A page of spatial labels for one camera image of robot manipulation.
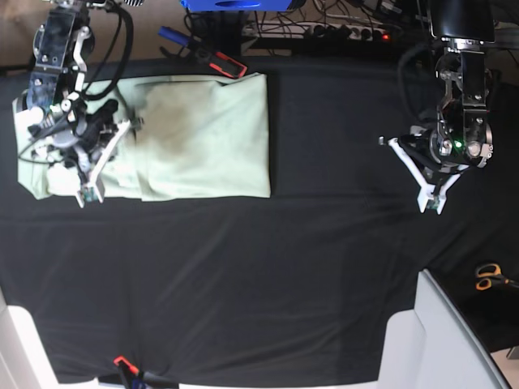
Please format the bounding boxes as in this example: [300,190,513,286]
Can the blue red clamp left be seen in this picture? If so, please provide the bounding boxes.
[158,26,248,79]

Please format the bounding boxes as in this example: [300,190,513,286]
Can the orange handled scissors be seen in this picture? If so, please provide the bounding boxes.
[474,263,518,292]

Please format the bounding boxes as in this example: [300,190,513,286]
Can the white bin left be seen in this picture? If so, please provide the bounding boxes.
[1,293,58,388]

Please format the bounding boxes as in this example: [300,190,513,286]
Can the light green T-shirt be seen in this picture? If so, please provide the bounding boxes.
[17,73,271,202]

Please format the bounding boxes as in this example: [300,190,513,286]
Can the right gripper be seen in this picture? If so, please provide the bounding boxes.
[48,117,144,208]

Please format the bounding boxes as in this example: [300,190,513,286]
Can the blue box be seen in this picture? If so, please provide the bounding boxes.
[180,0,291,12]

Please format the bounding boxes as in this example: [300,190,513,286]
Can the blue red clamp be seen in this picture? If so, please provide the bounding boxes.
[485,69,502,114]
[113,356,179,389]
[158,26,248,79]

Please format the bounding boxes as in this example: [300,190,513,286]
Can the black table cloth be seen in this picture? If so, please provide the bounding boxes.
[1,58,518,387]

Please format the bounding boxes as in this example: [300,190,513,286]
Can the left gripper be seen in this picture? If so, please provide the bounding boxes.
[378,131,466,214]

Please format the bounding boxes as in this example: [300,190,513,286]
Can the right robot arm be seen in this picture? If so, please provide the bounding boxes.
[13,1,142,207]

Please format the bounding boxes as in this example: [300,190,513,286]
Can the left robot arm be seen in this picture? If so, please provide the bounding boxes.
[386,1,495,214]

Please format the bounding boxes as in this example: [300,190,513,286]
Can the blue red clamp right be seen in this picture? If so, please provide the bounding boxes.
[485,69,502,114]

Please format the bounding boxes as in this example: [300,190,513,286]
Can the white power strip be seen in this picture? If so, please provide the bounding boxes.
[242,20,392,42]

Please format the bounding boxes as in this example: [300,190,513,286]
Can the blue red clamp bottom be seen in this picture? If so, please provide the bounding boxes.
[113,356,179,389]

